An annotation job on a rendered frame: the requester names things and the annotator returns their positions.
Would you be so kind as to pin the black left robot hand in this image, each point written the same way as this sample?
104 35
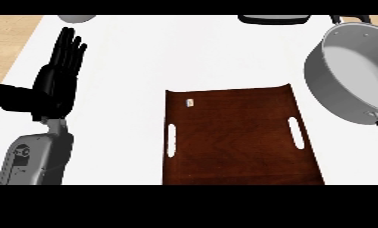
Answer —
57 82

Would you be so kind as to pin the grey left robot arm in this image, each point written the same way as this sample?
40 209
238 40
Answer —
35 158

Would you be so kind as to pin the dark brown wooden tray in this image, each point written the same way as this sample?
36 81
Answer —
237 138

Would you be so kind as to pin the grey metal pot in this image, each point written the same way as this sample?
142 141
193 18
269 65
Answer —
345 72

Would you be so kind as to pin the grey round object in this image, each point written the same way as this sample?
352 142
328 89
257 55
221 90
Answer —
76 18

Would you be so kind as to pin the black and grey appliance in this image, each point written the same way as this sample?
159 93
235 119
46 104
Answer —
274 19

